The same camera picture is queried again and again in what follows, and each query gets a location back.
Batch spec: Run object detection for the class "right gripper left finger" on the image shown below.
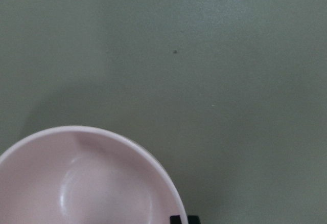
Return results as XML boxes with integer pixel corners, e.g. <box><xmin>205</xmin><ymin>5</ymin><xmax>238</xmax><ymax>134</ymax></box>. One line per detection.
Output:
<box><xmin>170</xmin><ymin>215</ymin><xmax>181</xmax><ymax>224</ymax></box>

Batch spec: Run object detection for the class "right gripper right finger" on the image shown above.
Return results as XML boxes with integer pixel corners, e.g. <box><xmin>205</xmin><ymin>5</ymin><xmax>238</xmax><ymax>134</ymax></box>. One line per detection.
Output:
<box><xmin>188</xmin><ymin>215</ymin><xmax>200</xmax><ymax>224</ymax></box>

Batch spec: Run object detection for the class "small pink bowl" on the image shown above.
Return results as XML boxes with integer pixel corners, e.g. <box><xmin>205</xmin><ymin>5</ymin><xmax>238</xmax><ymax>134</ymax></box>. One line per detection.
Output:
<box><xmin>1</xmin><ymin>126</ymin><xmax>188</xmax><ymax>223</ymax></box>

